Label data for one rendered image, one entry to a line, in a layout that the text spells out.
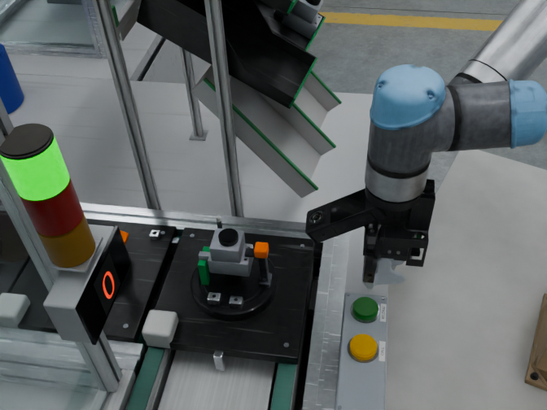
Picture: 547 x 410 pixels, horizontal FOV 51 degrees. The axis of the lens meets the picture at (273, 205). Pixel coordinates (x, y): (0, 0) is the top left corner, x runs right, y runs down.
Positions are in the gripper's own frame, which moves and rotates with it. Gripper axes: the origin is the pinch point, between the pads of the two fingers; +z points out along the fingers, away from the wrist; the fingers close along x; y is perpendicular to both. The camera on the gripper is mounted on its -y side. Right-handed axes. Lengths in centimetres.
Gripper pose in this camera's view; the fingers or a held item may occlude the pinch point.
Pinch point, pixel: (365, 281)
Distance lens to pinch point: 88.5
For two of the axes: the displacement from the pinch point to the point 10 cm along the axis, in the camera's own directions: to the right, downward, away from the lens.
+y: 9.9, 0.8, -1.4
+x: 1.6, -7.0, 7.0
